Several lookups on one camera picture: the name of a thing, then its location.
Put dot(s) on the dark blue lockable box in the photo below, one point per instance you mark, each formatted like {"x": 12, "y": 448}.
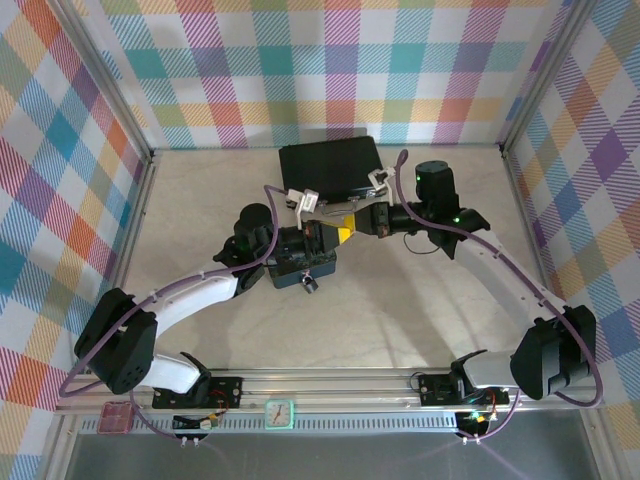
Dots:
{"x": 300, "y": 272}

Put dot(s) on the small grey padlock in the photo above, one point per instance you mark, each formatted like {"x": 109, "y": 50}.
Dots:
{"x": 310, "y": 286}

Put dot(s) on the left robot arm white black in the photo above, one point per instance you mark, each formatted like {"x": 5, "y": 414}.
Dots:
{"x": 180, "y": 300}

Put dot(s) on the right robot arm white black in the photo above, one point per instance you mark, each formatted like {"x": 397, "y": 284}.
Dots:
{"x": 495, "y": 275}

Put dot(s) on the black hard case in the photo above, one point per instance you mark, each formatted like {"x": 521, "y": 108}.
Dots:
{"x": 330, "y": 167}

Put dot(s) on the mint green square clock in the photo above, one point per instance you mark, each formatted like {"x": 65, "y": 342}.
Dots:
{"x": 280, "y": 414}

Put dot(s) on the pink transparent small box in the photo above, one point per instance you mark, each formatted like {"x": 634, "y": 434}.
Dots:
{"x": 115, "y": 418}

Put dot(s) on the aluminium mounting rail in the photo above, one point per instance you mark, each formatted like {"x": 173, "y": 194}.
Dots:
{"x": 330, "y": 387}

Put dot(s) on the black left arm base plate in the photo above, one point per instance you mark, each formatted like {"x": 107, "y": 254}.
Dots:
{"x": 225, "y": 392}

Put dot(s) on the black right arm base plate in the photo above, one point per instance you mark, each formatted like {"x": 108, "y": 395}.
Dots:
{"x": 440, "y": 390}

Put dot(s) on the aluminium frame post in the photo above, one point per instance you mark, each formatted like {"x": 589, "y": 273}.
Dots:
{"x": 107, "y": 80}
{"x": 542, "y": 75}

